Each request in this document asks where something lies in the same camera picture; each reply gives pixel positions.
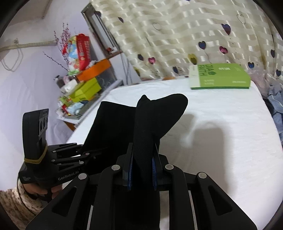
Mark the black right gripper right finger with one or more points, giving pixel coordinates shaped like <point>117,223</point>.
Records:
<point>159,162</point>

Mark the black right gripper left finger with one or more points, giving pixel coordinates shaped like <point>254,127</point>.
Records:
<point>125,163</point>

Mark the person's left hand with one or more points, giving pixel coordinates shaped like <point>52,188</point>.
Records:
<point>34,189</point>

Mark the floral fleece left sleeve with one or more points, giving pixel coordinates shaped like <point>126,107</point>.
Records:
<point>20,206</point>

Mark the orange box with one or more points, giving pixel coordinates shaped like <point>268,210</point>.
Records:
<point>94,71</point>

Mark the cream heart pattern curtain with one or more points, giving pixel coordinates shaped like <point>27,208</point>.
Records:
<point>164,38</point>

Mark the blue patterned clothing pile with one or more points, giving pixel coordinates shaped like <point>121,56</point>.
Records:
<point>274,104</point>

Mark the lime green box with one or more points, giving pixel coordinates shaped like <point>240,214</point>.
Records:
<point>85,90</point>

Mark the clear plastic bag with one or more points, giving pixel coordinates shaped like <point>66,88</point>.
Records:
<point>262,80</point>

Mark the grey wooden shelf unit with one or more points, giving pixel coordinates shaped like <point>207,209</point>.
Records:
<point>87,108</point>

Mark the white bed sheet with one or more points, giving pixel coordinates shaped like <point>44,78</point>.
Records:
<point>228,134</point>

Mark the black pants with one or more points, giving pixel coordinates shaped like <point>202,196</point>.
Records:
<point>114,127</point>

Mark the green and white box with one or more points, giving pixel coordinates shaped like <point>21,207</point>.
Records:
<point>218,76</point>

